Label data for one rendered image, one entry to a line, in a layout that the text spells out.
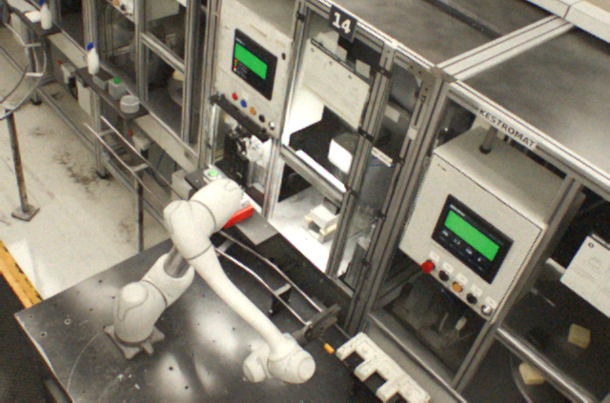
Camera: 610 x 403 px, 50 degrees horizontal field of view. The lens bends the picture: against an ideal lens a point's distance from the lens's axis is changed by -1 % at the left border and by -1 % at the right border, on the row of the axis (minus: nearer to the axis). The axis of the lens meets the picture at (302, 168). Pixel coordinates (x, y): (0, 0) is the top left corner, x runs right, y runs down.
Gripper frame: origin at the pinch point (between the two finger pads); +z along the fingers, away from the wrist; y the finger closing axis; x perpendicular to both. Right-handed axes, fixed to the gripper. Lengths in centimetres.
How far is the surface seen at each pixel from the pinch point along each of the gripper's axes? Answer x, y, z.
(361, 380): -21.6, -16.9, -0.4
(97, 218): 182, -103, 0
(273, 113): 66, 46, 20
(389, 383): -30.0, -13.5, 5.2
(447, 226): -21, 58, 17
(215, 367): 24, -34, -34
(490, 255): -38, 59, 17
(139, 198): 130, -41, -3
